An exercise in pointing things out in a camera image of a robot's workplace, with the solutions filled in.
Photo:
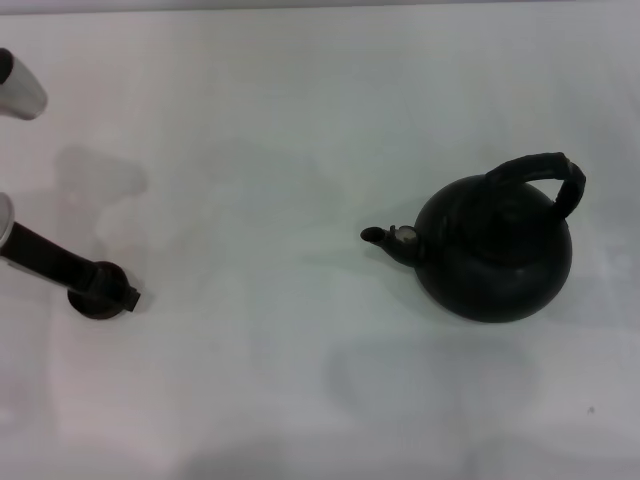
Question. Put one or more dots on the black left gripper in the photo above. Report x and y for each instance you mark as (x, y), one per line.
(50, 260)

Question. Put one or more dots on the small dark brown teacup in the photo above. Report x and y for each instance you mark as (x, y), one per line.
(95, 310)

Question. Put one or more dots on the dark green round teapot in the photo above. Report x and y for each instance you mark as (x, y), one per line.
(500, 270)

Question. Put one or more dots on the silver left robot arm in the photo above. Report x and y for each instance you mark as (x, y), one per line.
(22, 95)

